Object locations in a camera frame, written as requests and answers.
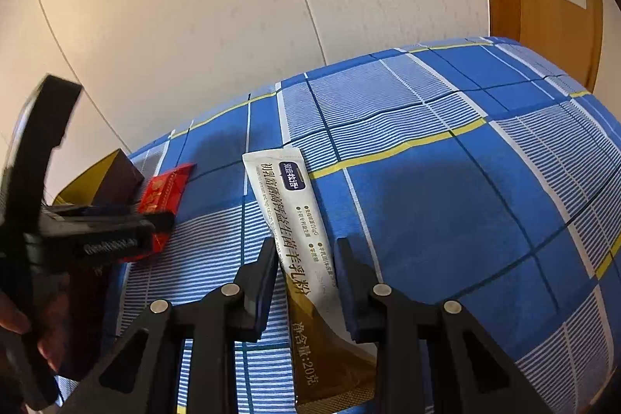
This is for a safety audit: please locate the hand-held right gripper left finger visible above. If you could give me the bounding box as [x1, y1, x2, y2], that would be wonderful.
[61, 238, 279, 414]

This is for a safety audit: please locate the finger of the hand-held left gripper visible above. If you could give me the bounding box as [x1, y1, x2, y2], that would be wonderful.
[46, 203, 175, 234]
[28, 221, 157, 270]

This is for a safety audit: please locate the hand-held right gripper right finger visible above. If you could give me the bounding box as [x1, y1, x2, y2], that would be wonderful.
[336, 238, 554, 414]

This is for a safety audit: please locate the gold tin box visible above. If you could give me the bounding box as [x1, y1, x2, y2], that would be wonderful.
[49, 148, 145, 381]

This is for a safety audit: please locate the red gold-print snack packet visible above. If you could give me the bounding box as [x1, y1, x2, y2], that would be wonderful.
[119, 163, 197, 264]

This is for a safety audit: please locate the long white sachet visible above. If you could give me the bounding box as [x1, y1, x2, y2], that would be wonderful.
[241, 146, 379, 414]

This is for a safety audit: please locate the person's left hand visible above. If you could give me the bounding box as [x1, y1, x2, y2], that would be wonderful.
[0, 285, 77, 373]

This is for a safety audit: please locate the blue plaid tablecloth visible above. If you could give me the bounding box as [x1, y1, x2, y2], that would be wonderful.
[53, 36, 621, 414]

